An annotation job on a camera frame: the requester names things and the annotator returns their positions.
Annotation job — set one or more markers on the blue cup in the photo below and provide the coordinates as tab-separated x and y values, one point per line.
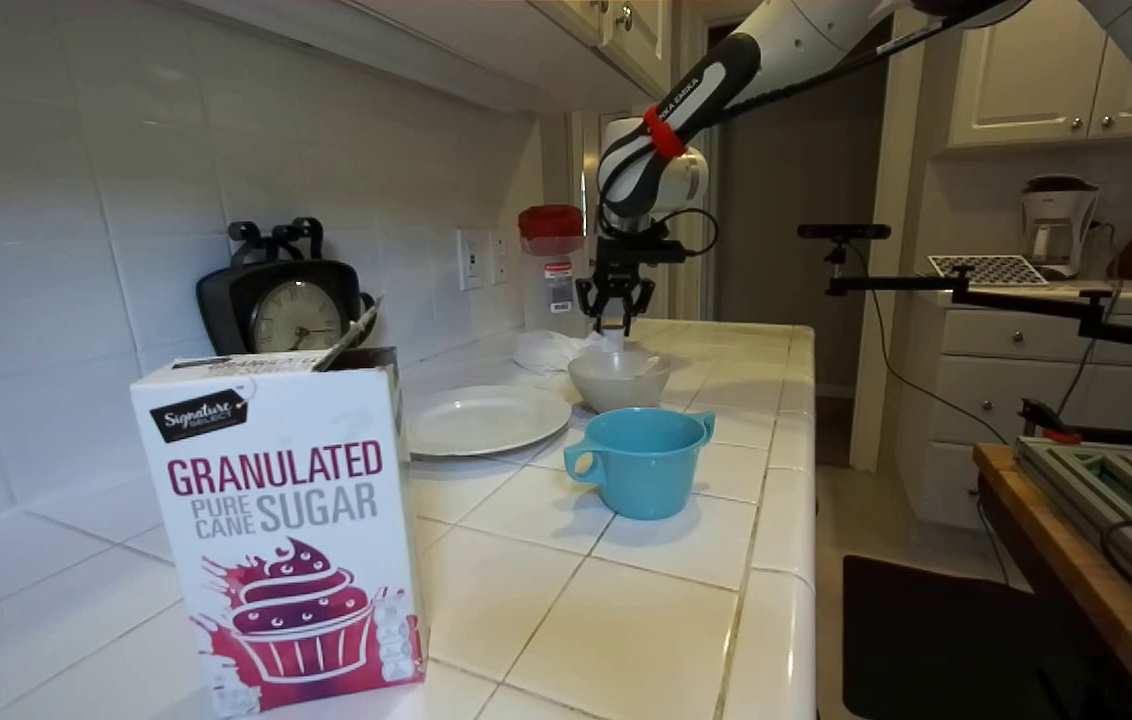
640	461

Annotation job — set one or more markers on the white lower cabinets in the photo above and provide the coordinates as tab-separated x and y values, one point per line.
965	372

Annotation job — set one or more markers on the black alarm clock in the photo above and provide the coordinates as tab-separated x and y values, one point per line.
282	292

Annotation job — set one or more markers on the white coffee maker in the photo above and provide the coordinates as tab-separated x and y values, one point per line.
1059	216

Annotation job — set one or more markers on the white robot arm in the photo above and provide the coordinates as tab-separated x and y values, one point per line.
776	50

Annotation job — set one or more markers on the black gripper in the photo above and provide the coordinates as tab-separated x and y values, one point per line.
618	271

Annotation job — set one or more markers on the granulated sugar box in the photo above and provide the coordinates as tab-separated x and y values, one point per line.
282	498

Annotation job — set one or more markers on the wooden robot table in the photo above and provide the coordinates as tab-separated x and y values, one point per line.
1059	557

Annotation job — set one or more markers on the red lidded plastic container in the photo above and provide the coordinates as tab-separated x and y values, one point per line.
549	232

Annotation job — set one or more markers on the white cabinets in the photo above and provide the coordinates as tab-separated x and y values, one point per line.
493	54
965	372

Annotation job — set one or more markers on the white upper cabinets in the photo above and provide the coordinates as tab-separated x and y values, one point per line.
493	54

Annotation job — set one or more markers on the clear plastic bag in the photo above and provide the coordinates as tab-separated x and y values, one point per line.
545	351

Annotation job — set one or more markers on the white plate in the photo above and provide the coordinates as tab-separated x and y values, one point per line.
486	420

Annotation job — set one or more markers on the cream ceramic bowl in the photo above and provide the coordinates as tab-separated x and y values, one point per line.
618	378

